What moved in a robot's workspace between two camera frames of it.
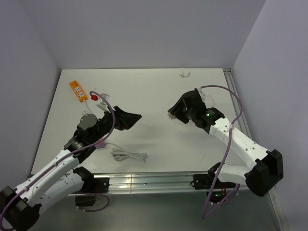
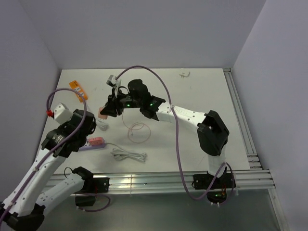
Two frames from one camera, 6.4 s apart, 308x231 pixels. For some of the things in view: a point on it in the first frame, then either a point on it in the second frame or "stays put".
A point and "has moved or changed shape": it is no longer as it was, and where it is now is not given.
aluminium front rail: (159, 182) stays put
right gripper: (177, 109) to (114, 103)
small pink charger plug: (172, 116) has moved or changed shape
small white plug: (183, 74) stays put
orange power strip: (77, 90) stays put
